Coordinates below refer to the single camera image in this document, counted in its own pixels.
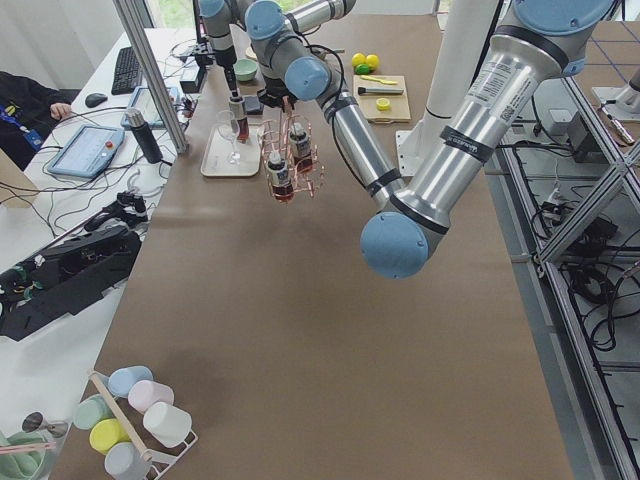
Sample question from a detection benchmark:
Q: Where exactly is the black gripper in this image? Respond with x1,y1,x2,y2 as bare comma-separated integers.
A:
223,64,238,95
257,76,298,111

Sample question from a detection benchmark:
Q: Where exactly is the copper wire bottle basket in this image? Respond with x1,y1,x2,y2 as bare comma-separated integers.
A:
258,96,325,204

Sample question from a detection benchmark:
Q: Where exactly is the tea bottle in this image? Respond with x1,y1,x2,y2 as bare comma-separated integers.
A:
228,95,250,143
288,122,313,173
267,151,294,202

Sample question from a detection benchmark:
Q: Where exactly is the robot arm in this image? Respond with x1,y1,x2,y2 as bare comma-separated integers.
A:
245,1,610,278
199,1,355,101

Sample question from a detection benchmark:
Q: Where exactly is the green bowl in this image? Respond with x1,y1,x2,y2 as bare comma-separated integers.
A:
233,58,258,82

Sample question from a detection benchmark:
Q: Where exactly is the grey folded cloth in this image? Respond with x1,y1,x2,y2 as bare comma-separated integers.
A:
244,95,264,116

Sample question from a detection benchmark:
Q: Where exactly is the clear wine glass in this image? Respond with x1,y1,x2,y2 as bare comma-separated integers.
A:
216,110,241,165

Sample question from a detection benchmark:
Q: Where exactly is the cream rabbit tray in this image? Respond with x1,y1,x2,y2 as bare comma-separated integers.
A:
200,124,262,177

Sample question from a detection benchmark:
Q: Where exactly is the steel muddler black tip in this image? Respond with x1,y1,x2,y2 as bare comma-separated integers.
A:
357,86,404,96

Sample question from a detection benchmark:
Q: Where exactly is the yellow plastic knife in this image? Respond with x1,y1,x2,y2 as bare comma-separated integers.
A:
360,75,398,85

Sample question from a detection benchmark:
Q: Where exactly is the yellow lemon upper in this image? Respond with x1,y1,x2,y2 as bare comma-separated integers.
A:
351,52,366,69

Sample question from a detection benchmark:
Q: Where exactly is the yellow lemon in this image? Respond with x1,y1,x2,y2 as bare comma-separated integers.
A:
365,54,380,71
351,52,366,69

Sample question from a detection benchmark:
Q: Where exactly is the green lime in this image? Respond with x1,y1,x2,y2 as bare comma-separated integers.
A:
354,64,371,75

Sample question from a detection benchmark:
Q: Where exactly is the blue teach pendant far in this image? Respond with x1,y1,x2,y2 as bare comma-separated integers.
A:
127,86,181,129

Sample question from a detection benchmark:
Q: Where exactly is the blue teach pendant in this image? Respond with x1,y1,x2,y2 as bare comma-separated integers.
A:
47,125,125,179
127,86,181,129

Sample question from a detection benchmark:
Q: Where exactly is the black keyboard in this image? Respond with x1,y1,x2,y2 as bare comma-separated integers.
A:
111,46,143,95

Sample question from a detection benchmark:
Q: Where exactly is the yellow lemon lower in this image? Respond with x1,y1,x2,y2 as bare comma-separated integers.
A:
365,54,380,71

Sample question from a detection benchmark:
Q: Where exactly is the bamboo cutting board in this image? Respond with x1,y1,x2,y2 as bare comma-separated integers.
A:
353,75,411,123

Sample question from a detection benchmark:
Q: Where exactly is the half lemon slice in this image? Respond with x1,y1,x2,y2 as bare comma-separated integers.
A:
376,98,391,111

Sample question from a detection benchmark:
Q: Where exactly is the dark thermos bottle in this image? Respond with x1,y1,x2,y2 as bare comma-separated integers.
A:
125,107,163,164

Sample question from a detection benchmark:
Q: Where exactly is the black computer mouse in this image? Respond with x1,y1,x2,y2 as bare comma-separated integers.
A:
84,93,109,108

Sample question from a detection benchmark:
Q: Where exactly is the blue teach pendant near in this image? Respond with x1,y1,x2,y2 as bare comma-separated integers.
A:
47,125,125,179

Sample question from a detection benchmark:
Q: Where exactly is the person in black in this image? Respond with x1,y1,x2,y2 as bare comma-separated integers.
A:
1,71,71,171

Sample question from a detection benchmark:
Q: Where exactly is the black equipment case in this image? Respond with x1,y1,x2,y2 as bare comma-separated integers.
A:
1,191,148,341

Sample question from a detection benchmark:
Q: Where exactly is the blue cup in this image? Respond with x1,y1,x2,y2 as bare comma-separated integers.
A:
107,365,154,398

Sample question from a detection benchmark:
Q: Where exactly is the pink cup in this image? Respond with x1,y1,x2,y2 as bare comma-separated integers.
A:
127,380,175,413

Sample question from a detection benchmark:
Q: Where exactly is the white cup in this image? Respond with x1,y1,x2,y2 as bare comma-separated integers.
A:
143,402,192,448

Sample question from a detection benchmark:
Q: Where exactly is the green cup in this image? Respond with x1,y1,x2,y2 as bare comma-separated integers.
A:
73,394,114,430

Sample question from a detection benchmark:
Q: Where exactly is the yellow cup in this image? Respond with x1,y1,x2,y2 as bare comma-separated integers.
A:
89,418,130,455

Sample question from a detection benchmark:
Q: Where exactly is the white cup rack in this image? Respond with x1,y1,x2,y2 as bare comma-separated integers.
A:
88,370,199,479

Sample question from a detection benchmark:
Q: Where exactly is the grey cup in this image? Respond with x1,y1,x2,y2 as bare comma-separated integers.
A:
104,442,151,480

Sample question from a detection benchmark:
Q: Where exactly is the steel jigger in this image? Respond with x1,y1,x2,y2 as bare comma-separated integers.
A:
21,411,69,439

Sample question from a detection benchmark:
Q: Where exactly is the aluminium frame post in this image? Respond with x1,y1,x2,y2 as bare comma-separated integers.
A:
113,0,188,154

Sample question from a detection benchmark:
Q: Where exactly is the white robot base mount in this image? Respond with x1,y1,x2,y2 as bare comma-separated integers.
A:
395,130,420,177

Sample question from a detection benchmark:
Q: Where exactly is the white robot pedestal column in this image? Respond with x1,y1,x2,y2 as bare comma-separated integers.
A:
425,0,504,121

